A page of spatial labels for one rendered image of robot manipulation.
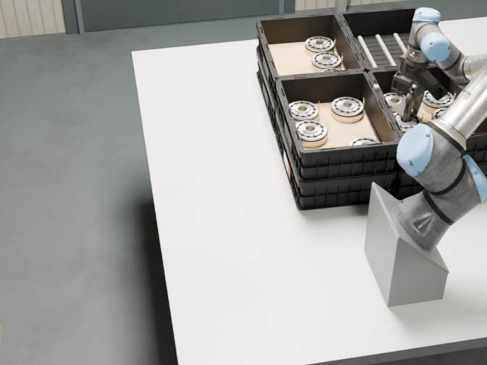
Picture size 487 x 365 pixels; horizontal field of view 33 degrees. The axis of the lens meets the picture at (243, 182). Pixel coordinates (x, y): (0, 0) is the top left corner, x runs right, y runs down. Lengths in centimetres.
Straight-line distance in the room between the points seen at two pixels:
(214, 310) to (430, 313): 57
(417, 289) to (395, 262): 13
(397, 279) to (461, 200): 26
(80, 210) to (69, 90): 97
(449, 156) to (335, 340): 54
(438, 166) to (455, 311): 42
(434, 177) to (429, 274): 27
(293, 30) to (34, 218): 139
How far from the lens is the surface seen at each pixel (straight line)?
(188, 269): 230
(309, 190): 243
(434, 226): 213
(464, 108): 206
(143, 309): 316
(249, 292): 224
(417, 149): 202
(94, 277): 330
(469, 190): 211
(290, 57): 295
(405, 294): 221
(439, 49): 238
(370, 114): 264
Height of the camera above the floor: 234
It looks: 39 degrees down
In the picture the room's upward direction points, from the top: 1 degrees counter-clockwise
